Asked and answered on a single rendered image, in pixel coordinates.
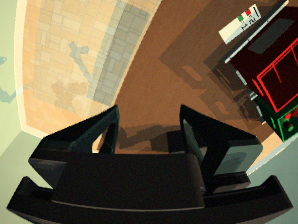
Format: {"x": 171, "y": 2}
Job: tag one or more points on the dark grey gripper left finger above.
{"x": 80, "y": 137}

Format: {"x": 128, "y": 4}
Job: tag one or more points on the red crate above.
{"x": 266, "y": 48}

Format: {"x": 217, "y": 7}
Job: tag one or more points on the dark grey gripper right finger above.
{"x": 229, "y": 150}

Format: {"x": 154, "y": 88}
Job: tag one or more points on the white paper pick list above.
{"x": 239, "y": 24}

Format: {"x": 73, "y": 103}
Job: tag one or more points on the green bottle crate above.
{"x": 269, "y": 115}

